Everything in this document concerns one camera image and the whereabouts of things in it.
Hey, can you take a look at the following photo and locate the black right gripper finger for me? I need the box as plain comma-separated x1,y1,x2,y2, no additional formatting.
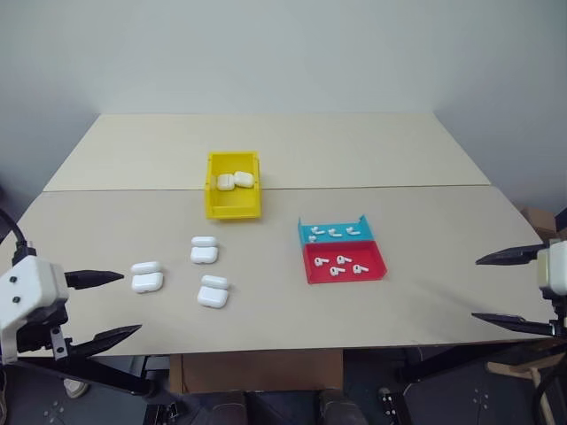
475,243,550,267
471,312,555,338

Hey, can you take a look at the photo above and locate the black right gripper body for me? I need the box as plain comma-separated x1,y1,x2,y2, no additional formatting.
540,287,567,340

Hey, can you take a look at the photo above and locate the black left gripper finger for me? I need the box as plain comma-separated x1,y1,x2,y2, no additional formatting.
65,323,144,360
64,269,126,291

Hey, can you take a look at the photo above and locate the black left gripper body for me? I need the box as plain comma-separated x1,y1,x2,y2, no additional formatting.
17,300,74,359

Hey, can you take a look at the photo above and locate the yellow plastic bin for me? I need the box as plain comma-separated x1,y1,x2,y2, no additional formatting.
203,151,263,220

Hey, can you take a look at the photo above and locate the brown cardboard box under table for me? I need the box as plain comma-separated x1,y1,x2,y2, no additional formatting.
170,349,346,396

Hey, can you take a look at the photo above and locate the white shoe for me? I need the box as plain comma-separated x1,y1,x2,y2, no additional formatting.
63,376,90,398

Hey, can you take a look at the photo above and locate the dark rounded shape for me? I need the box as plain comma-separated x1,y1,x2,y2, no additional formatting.
206,391,247,425
318,388,369,425

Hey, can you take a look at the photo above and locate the blue earbud tray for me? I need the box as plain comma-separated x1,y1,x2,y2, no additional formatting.
297,213,377,247

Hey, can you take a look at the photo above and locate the black strip with white dots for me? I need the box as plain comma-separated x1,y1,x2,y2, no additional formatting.
377,387,399,420

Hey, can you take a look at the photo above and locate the red earbud tray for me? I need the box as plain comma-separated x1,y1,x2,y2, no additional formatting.
301,240,390,284

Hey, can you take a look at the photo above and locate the black table leg frame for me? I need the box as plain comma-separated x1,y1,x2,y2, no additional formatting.
395,339,547,384
17,353,157,398

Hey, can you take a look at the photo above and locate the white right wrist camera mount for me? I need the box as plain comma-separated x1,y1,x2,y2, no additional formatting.
534,238,567,296

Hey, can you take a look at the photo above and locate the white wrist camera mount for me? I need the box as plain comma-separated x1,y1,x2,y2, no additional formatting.
534,238,567,296
0,255,70,365

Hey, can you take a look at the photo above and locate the brown cardboard box by wall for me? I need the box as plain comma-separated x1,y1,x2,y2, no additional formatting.
522,205,557,243

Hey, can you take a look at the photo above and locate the tan wooden frame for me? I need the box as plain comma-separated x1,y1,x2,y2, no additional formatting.
485,352,567,425

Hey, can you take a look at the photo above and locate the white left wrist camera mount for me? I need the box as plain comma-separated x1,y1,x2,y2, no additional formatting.
0,255,70,365

